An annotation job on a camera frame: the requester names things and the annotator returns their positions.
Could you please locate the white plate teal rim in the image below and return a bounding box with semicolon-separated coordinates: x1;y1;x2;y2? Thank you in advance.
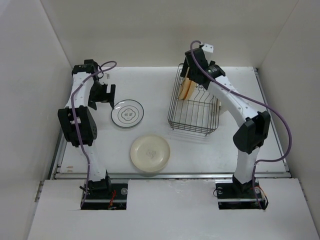
111;99;145;129

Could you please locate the tan plate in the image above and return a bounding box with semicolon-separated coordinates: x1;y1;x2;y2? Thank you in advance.
178;77;191;100
185;81;197;100

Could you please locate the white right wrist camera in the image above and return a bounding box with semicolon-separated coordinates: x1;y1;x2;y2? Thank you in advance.
201;43;214;62

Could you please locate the cream plate with drawing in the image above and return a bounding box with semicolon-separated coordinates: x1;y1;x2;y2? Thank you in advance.
130;134;171;173

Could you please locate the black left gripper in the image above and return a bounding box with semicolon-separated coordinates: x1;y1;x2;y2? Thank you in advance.
87;80;115;110

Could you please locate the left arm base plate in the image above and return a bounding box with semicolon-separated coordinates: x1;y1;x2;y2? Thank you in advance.
80;183;129;211

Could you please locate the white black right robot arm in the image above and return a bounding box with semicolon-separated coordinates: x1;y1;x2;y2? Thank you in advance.
181;47;271;197

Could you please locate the grey wire dish rack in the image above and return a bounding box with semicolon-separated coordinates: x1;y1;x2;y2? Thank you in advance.
167;63;220;136

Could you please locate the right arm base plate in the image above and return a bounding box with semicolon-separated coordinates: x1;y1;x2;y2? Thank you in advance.
213;182;269;210

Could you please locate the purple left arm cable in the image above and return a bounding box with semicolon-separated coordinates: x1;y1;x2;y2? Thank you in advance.
70;60;118;209

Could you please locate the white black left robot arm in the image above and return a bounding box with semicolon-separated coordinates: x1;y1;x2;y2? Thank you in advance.
57;59;116;199

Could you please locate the tan plate front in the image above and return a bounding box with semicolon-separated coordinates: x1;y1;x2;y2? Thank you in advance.
178;77;191;100

